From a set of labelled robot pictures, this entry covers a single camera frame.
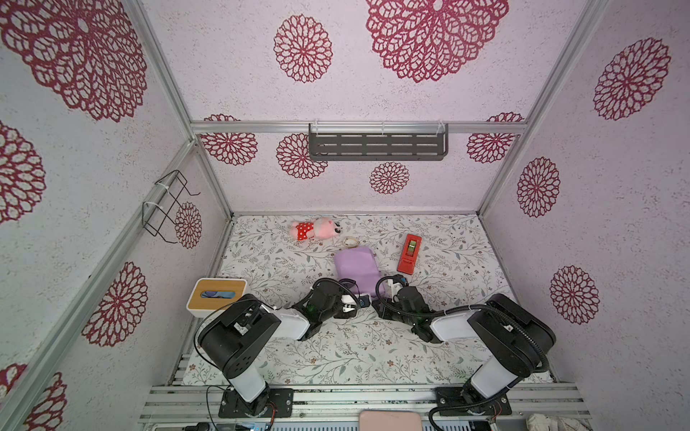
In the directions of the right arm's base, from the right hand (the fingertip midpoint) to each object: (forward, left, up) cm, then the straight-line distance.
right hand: (371, 300), depth 91 cm
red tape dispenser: (+19, -15, +1) cm, 24 cm away
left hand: (+2, +7, +1) cm, 8 cm away
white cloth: (-33, -43, -1) cm, 54 cm away
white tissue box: (-1, +55, +3) cm, 55 cm away
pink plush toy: (+28, +20, +5) cm, 34 cm away
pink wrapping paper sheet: (+12, +4, +4) cm, 14 cm away
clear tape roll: (+27, +8, -2) cm, 28 cm away
